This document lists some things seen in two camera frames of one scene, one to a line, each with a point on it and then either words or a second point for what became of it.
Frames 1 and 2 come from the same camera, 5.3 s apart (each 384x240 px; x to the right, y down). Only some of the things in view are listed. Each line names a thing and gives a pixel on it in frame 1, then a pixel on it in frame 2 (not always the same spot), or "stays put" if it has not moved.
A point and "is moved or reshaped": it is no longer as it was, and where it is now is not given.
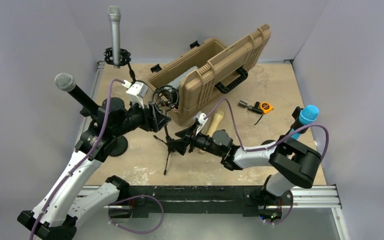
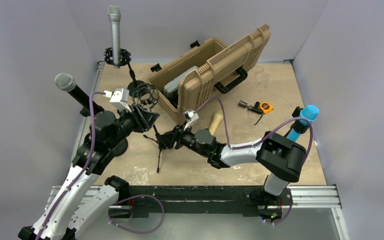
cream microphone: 217,115 stays put
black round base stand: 119,148 stays put
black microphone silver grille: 67,82 stays put
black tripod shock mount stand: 165,97 is moved or reshaped
